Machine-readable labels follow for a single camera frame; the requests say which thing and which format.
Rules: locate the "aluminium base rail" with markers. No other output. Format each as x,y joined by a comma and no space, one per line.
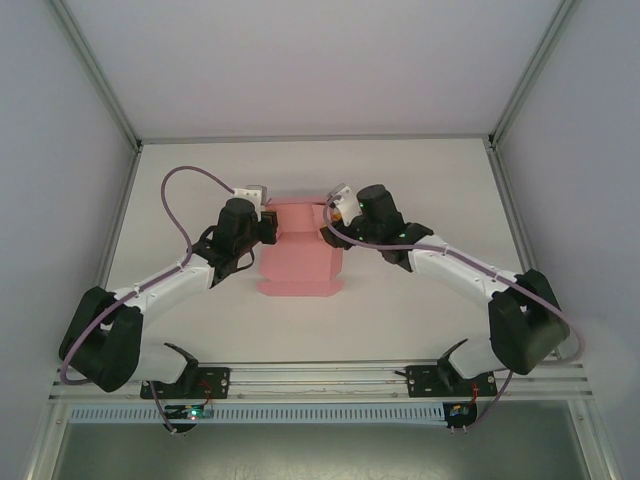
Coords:
320,380

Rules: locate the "aluminium frame post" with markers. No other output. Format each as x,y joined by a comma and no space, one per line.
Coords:
99,75
527,75

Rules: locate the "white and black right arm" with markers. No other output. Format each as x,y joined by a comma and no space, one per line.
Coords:
450,270

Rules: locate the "aluminium side frame rail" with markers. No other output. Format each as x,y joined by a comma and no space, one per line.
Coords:
113,225
518,225

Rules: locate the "small circuit board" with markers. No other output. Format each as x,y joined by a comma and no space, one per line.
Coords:
459,412

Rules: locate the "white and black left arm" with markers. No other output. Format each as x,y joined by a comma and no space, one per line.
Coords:
170,285

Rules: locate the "circuit board with green light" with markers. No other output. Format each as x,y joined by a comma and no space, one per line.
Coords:
192,413

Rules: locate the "pink paper box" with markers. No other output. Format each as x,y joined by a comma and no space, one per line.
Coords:
300,260

